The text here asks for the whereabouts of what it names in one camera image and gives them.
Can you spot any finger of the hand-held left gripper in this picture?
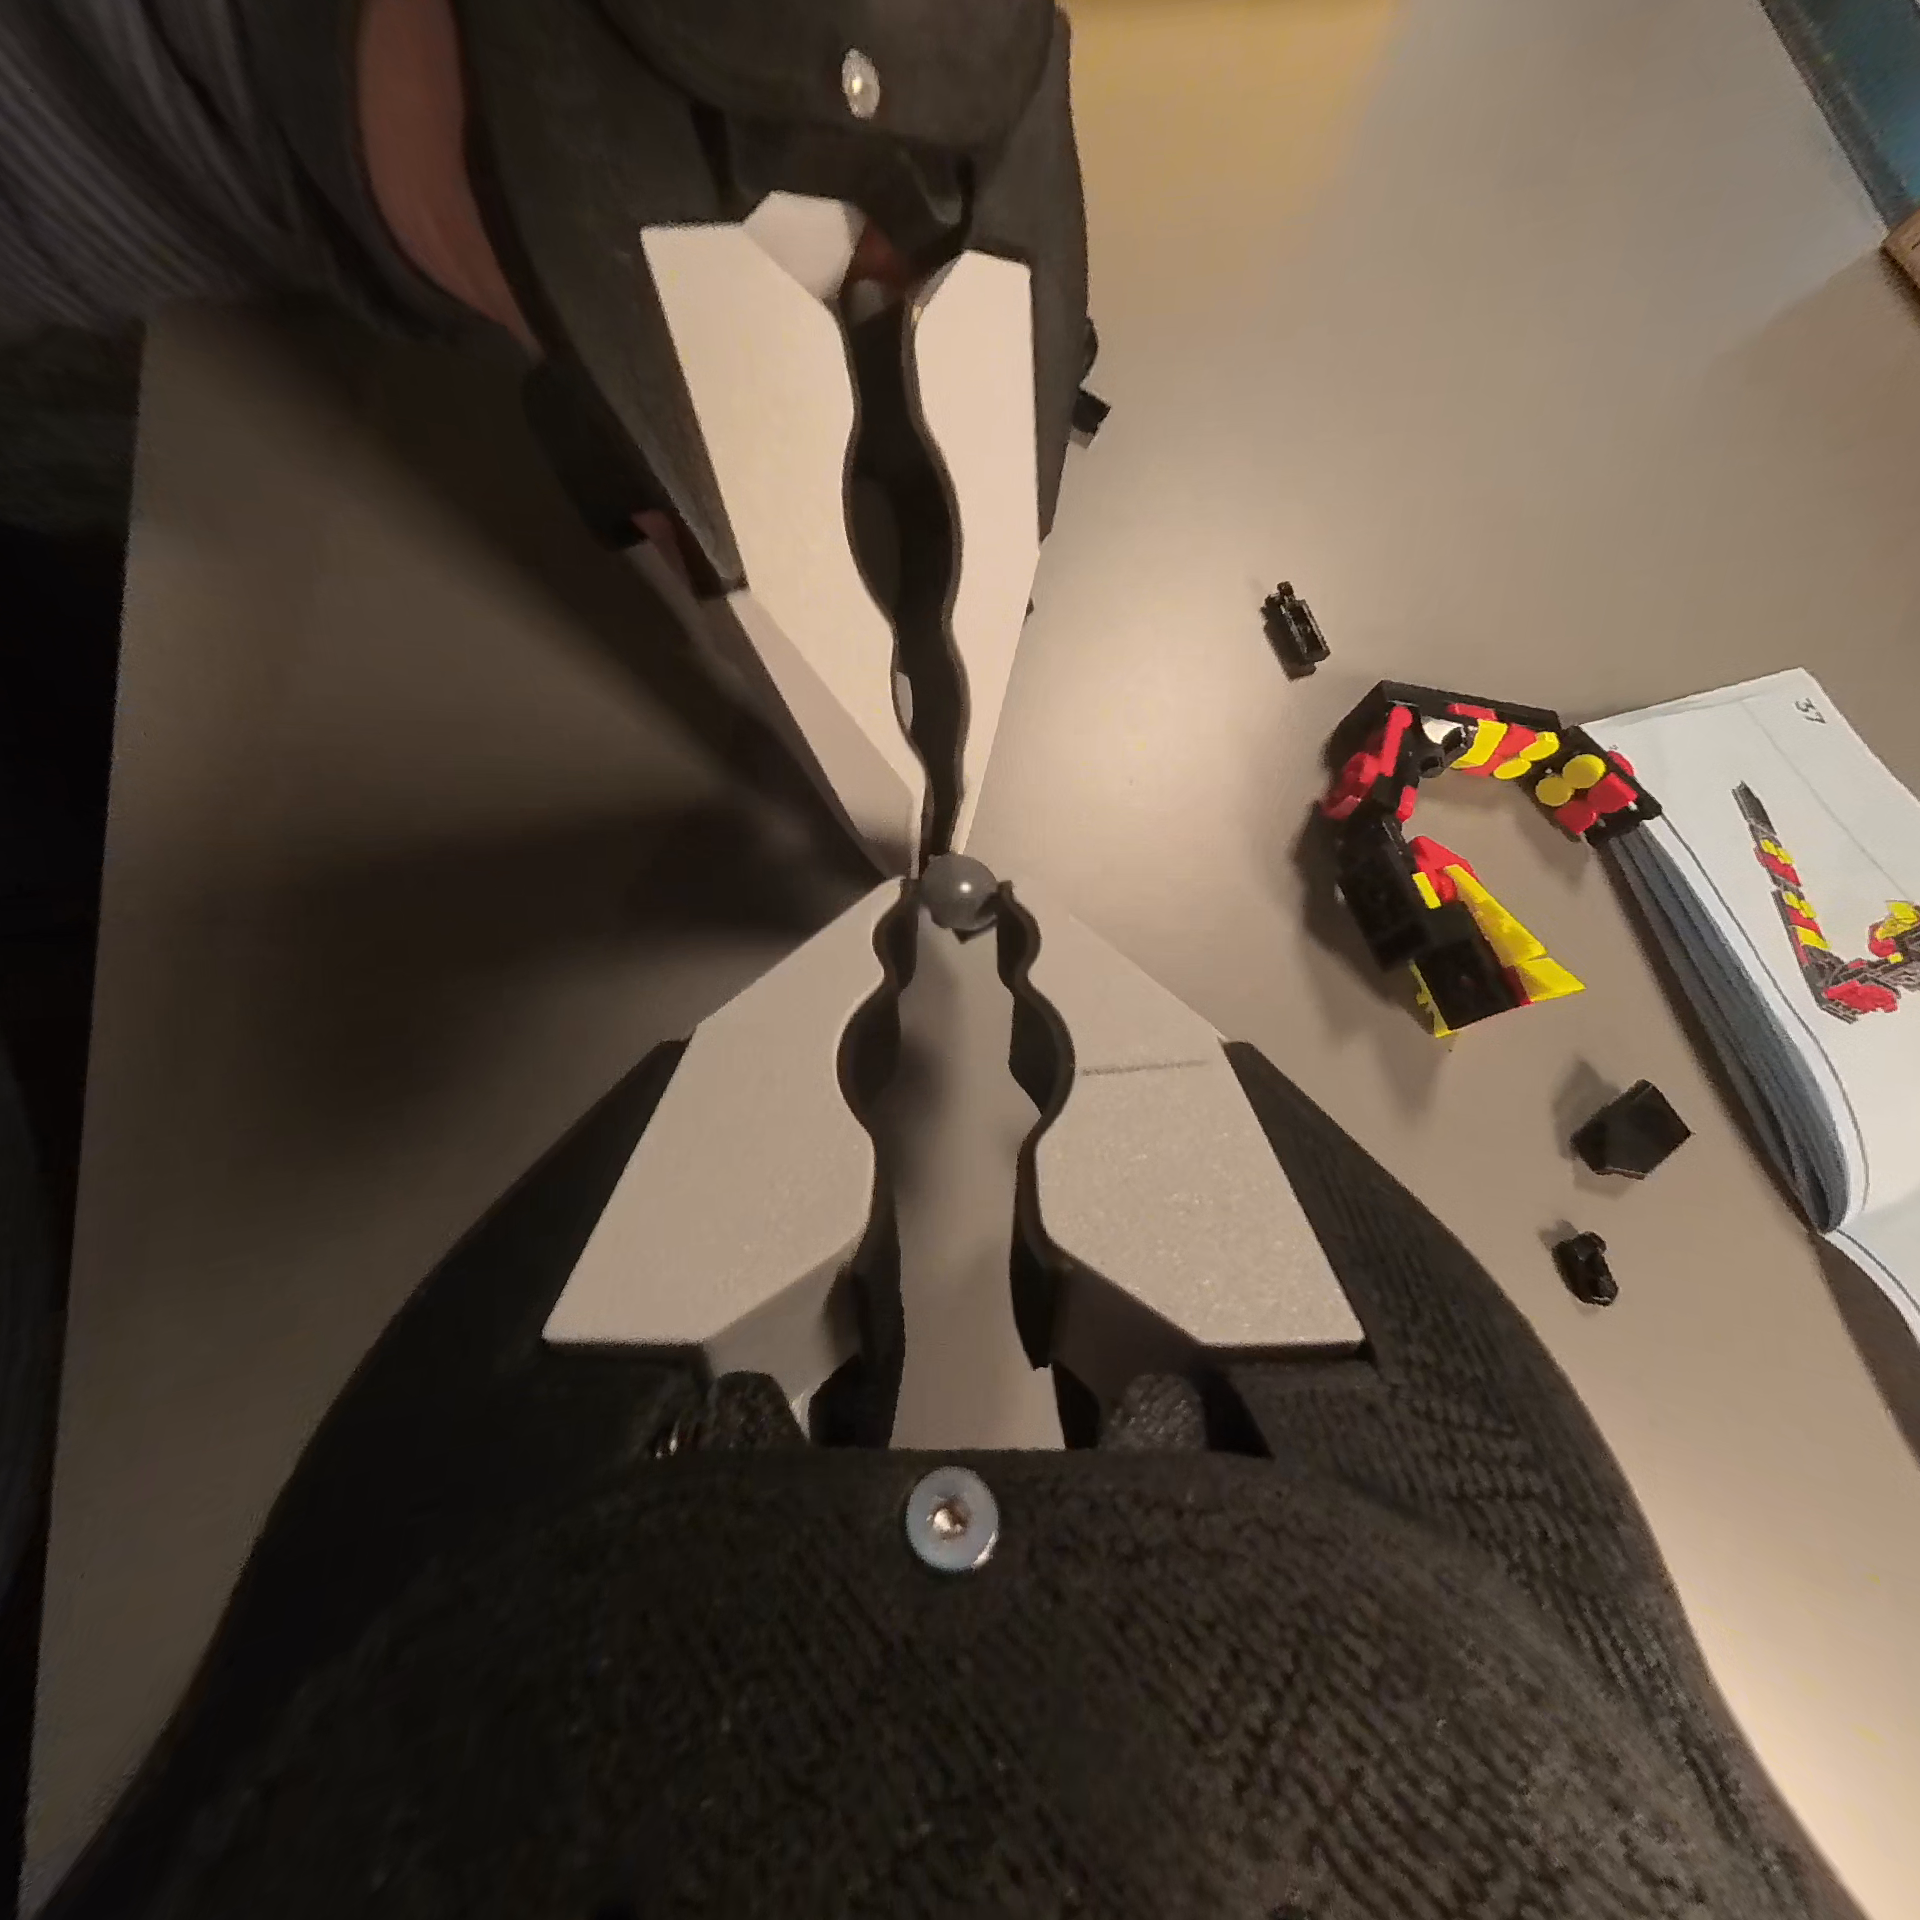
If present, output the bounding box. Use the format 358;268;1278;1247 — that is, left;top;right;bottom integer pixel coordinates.
641;194;935;880
902;247;1042;860

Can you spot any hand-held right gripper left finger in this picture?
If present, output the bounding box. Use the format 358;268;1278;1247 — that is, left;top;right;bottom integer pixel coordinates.
538;878;920;1413

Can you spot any lego instruction booklet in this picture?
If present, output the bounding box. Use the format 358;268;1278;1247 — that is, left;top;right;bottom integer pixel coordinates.
1574;666;1920;1337

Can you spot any person's left hand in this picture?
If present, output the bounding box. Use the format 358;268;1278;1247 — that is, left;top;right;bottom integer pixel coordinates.
358;0;544;360

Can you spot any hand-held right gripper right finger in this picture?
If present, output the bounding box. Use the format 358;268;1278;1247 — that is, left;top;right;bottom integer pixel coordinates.
983;882;1366;1373

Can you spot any red black yellow lego snake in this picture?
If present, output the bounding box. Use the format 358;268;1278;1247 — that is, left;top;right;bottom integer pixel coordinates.
1317;679;1663;1040

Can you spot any black lego slope brick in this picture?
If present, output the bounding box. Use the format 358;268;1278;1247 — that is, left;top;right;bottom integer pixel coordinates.
1570;1077;1693;1181

